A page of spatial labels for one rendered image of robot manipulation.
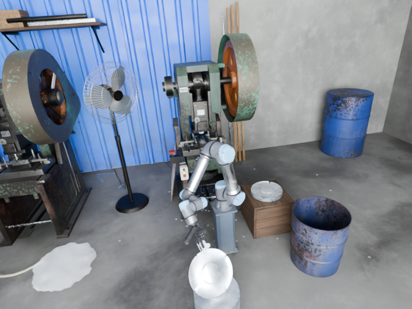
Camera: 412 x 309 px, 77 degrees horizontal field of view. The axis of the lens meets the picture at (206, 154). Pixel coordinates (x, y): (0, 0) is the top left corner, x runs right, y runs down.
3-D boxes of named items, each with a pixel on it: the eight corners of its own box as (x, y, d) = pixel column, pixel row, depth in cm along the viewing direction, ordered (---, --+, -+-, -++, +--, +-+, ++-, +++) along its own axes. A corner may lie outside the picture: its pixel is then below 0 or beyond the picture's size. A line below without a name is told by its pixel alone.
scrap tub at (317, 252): (353, 273, 202) (365, 225, 182) (303, 284, 197) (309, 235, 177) (322, 236, 240) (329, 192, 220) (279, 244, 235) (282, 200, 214)
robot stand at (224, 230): (238, 251, 231) (237, 210, 211) (217, 256, 227) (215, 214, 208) (231, 237, 247) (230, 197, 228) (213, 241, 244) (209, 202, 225)
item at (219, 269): (240, 271, 169) (241, 271, 168) (209, 309, 158) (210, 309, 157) (211, 238, 168) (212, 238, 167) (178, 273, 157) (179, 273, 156)
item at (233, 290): (245, 279, 171) (245, 279, 171) (230, 320, 148) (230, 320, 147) (205, 267, 183) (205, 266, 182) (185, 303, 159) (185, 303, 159)
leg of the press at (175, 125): (192, 217, 277) (183, 139, 239) (181, 219, 275) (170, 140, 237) (184, 176, 359) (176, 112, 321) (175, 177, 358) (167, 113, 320)
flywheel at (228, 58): (270, 74, 209) (247, 21, 246) (246, 76, 207) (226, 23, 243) (253, 129, 271) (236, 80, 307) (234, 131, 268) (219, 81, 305)
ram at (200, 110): (209, 129, 260) (208, 100, 247) (195, 131, 258) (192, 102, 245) (207, 124, 275) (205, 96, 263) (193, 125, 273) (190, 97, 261)
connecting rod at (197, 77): (206, 108, 253) (204, 72, 238) (194, 110, 251) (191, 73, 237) (203, 103, 272) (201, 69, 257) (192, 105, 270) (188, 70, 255)
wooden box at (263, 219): (292, 232, 248) (295, 202, 233) (254, 239, 243) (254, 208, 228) (274, 207, 283) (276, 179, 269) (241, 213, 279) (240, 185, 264)
